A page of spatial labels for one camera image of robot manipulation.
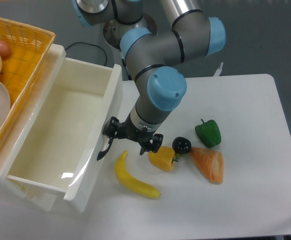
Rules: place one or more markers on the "pink peach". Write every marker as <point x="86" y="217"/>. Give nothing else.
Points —
<point x="5" y="50"/>

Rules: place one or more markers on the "black round toy fruit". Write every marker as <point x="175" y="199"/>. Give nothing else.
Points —
<point x="181" y="145"/>

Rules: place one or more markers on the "green bell pepper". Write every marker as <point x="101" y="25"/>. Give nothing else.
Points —
<point x="208" y="133"/>

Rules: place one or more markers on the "yellow woven basket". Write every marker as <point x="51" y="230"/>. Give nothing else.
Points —
<point x="29" y="45"/>

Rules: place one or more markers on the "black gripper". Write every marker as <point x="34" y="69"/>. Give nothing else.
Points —
<point x="149" y="141"/>

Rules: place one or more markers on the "white drawer cabinet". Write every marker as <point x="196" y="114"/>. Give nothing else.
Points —
<point x="18" y="124"/>

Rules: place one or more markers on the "yellow banana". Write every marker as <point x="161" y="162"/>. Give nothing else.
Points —
<point x="130" y="182"/>

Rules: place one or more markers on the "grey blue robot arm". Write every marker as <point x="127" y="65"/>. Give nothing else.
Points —
<point x="161" y="89"/>

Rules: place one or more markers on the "yellow bell pepper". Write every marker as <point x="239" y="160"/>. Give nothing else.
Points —
<point x="164" y="159"/>

